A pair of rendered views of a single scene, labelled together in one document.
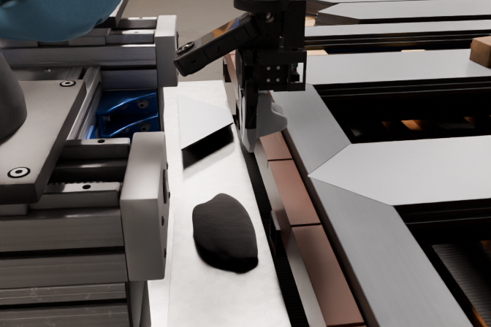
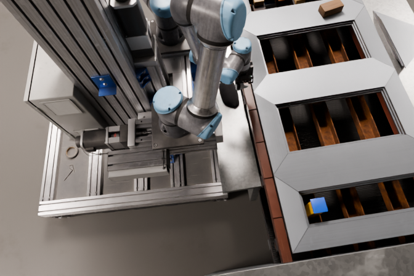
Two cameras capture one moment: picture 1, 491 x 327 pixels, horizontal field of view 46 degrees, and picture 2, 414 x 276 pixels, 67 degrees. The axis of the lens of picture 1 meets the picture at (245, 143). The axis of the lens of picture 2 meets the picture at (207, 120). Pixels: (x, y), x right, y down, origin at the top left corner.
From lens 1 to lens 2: 103 cm
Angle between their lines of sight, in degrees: 39
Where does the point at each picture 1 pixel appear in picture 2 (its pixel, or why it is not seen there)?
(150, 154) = not seen: hidden behind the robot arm
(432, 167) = (288, 86)
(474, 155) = (302, 79)
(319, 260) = (255, 122)
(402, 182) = (279, 93)
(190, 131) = not seen: hidden behind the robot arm
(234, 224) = (231, 92)
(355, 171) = (267, 89)
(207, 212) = (223, 87)
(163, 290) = not seen: hidden behind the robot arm
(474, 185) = (298, 94)
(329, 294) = (257, 133)
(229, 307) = (232, 121)
